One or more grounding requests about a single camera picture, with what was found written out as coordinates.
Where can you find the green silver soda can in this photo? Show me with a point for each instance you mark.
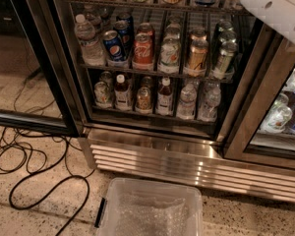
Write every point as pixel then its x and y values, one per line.
pixel 225 55

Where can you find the orange gold soda can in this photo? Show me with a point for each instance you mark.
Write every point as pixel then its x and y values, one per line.
pixel 198 54

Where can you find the white green soda can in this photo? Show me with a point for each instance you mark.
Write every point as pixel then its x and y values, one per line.
pixel 169 52

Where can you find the red coca cola can behind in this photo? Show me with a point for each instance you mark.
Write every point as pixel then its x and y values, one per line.
pixel 146 28

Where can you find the red coca cola can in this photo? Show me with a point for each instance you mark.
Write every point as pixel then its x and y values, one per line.
pixel 146 28
pixel 143 49

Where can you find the stainless steel beverage fridge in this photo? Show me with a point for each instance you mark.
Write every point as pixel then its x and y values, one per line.
pixel 167 147

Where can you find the blue pepsi can behind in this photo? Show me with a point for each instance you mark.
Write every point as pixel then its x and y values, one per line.
pixel 124 31

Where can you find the blue pepsi can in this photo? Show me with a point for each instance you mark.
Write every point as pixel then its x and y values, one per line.
pixel 114 46
pixel 124 31

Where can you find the blue pepsi can front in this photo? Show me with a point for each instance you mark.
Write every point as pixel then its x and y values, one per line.
pixel 114 46

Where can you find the white green can right compartment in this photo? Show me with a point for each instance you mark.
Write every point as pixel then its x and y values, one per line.
pixel 276 119

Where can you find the closed right glass fridge door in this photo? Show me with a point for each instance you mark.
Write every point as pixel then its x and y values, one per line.
pixel 247 144

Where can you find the gold can bottom shelf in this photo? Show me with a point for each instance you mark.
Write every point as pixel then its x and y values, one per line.
pixel 143 103

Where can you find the clear water bottle middle shelf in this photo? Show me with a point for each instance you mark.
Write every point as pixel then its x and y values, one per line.
pixel 89 41

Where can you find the green can bottom shelf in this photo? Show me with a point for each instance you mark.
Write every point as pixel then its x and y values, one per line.
pixel 103 96

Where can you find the open glass fridge door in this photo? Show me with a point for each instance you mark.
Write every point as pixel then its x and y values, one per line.
pixel 36 91

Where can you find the water bottle bottom right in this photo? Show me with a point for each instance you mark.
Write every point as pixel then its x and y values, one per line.
pixel 209 103

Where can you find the water bottle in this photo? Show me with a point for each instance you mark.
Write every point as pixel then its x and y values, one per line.
pixel 209 103
pixel 187 102

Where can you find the water bottle bottom left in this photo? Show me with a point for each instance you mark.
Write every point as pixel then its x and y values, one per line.
pixel 187 102

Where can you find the brown tea bottle right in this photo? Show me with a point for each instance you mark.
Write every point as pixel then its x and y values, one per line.
pixel 164 98

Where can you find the brown tea bottle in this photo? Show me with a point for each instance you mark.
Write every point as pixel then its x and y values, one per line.
pixel 123 97
pixel 164 98

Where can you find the brown tea bottle left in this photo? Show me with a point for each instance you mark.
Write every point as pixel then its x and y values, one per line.
pixel 123 97

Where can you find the clear plastic storage bin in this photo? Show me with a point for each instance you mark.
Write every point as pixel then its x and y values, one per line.
pixel 108 216

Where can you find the bubble wrap sheet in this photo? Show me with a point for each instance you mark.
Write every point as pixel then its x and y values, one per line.
pixel 142 216

